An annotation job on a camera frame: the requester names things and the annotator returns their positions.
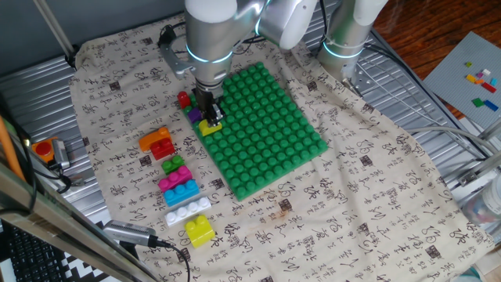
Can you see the red two-stud block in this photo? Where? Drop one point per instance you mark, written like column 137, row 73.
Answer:
column 162, row 149

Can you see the pink three-stud block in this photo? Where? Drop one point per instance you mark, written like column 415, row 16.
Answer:
column 174, row 179

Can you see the clear plastic jar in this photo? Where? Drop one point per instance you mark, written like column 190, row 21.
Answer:
column 487, row 205

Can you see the purple block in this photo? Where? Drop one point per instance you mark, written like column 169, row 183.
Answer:
column 194, row 115

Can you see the orange block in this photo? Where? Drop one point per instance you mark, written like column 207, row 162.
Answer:
column 150, row 140

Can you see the silver metal box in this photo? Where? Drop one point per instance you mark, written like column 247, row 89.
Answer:
column 61, row 153

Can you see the grey depth camera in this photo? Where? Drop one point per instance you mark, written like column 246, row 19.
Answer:
column 129, row 233

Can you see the blue three-stud block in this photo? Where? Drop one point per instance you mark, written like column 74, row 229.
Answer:
column 180, row 194

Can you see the flat blue brick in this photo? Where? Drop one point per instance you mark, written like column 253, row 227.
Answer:
column 491, row 105

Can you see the white four-stud block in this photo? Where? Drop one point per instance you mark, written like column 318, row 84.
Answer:
column 186, row 211

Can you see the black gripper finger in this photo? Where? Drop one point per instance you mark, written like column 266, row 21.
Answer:
column 217, row 115
column 206, row 116

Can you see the black rod clamp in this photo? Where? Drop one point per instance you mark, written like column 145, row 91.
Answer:
column 71, row 58

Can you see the aluminium frame bar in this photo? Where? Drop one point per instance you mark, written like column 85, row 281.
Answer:
column 491, row 129

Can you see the black keyboard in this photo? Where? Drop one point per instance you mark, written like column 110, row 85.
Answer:
column 31, row 258

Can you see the tiny white brick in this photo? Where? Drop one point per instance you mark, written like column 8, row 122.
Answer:
column 486, row 72

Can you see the green two-stud block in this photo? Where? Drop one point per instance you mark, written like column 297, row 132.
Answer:
column 172, row 165

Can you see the beige calligraphy print cloth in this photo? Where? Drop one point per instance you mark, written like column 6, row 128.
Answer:
column 352, row 196

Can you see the tiny yellow brick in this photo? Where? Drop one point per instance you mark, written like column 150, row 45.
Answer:
column 471, row 78

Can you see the small yellow block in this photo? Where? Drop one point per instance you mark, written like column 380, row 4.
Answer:
column 206, row 129

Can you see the tiny orange brick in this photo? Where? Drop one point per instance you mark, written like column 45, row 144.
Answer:
column 479, row 81

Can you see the grey flat brick baseplate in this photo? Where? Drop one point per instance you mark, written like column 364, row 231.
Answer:
column 450, row 82

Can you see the flat red brick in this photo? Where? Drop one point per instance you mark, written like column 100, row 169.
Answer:
column 488, row 87

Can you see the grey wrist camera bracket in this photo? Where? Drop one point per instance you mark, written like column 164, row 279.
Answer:
column 174, row 58

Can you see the orange pole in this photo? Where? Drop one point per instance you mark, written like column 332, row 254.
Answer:
column 9, row 152

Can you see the large yellow two-stud block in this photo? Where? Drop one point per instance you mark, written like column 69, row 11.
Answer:
column 199, row 233

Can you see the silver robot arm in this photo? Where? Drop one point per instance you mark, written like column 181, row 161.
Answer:
column 211, row 31

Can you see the small red one-stud block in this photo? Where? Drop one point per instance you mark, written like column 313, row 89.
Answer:
column 184, row 100

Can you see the grey slanted rod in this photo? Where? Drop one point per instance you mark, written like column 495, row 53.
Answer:
column 55, row 29

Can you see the teal round container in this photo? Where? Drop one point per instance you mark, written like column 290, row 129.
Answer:
column 469, row 276

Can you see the flat green brick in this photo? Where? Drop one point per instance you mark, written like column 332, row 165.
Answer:
column 478, row 102

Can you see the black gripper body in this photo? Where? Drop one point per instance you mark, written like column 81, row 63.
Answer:
column 207, row 100

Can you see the green studded baseplate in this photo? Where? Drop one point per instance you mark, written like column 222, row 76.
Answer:
column 266, row 133

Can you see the tiny cyan brick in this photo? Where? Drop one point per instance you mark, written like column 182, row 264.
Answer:
column 493, row 82

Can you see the aluminium bar with bracket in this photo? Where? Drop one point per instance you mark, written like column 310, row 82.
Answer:
column 479, row 170

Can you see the blurred metal frame bar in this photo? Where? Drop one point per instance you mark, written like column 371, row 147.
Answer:
column 58, row 231

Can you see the black white pattern board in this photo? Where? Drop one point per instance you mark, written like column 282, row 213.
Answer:
column 84, row 270

